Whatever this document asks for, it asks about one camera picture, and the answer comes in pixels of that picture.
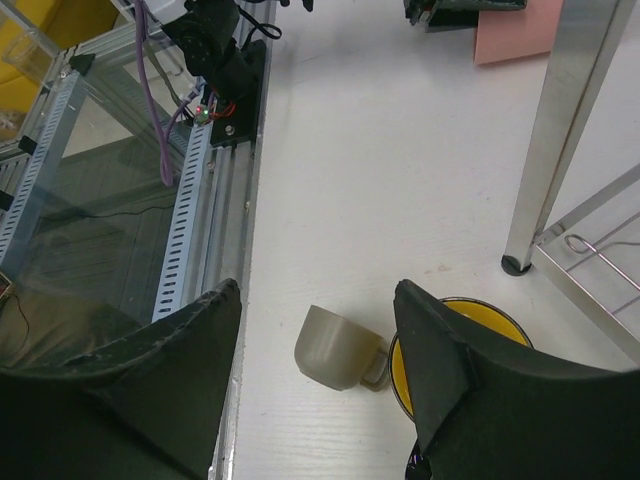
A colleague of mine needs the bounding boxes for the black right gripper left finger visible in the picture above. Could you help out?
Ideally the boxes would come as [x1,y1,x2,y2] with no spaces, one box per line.
[1,289,229,479]

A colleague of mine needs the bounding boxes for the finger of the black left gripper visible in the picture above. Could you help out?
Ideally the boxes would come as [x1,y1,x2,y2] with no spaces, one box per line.
[403,0,527,32]

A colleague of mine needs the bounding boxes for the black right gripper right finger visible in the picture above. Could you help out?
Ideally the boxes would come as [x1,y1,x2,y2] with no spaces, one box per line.
[393,280,639,479]

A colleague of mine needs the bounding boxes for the tall pink cup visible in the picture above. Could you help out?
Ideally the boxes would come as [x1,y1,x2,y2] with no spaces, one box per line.
[473,0,564,65]

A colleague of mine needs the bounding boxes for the stainless steel dish rack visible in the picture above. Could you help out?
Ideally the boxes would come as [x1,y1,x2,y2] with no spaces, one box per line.
[500,1,639,368]

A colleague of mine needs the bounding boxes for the yellow enamel mug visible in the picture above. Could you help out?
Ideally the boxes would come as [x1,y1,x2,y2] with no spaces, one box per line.
[388,297,533,421]

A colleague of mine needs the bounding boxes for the small grey-green cup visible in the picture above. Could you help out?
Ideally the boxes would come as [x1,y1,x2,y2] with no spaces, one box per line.
[294,305,389,392]

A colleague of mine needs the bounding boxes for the clear plastic cup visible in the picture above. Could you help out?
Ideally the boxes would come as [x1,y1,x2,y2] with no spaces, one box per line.
[1,29,54,84]

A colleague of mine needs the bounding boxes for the slotted grey cable duct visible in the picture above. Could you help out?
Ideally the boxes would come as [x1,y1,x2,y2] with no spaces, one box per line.
[151,123,212,323]

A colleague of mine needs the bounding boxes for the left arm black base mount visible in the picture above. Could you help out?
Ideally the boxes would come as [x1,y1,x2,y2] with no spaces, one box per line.
[163,1,266,148]

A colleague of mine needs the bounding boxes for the aluminium mounting rail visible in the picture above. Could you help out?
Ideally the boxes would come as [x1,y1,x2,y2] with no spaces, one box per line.
[199,0,279,480]

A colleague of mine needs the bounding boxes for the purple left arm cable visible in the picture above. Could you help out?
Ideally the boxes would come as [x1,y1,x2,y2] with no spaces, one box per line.
[134,0,201,186]

